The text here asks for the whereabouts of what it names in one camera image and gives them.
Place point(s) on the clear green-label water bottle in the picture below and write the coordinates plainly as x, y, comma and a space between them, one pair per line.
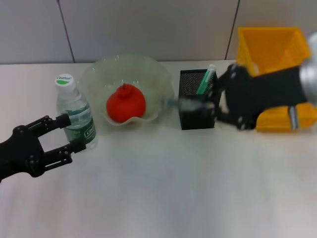
79, 111

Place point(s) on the black mesh pen holder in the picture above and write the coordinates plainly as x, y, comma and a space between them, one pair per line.
195, 119

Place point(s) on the right wrist silver connector plug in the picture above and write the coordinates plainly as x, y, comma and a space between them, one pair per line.
294, 116

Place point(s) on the green glass fruit bowl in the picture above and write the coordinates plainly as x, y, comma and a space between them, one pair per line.
153, 81

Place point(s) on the yellow plastic bin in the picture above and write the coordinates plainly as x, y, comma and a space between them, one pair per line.
272, 47

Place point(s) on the red-orange fruit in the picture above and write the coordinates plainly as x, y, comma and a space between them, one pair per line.
125, 106

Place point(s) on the grey glitter pen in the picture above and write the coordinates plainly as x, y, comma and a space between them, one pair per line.
190, 103

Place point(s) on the green pen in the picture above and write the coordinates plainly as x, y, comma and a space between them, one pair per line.
205, 80

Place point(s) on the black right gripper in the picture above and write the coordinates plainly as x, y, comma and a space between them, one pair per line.
267, 91

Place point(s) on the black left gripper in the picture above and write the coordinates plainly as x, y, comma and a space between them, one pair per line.
19, 153

